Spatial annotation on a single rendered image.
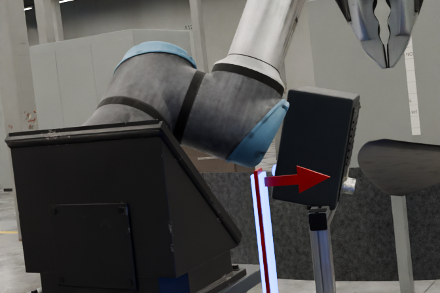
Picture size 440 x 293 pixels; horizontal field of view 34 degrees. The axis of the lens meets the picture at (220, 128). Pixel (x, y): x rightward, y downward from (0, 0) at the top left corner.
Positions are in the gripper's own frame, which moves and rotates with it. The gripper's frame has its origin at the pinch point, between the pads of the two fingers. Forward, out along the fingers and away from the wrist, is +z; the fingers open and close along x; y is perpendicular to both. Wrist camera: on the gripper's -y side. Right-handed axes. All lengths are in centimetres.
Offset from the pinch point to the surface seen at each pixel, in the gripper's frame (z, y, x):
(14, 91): -188, -529, -362
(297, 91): -13, -51, -16
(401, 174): 10.1, -4.1, 0.1
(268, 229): 14.8, 0.7, -11.6
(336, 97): -11, -52, -10
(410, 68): -186, -606, 6
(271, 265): 17.8, 0.0, -11.7
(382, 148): 10.2, 9.0, -0.8
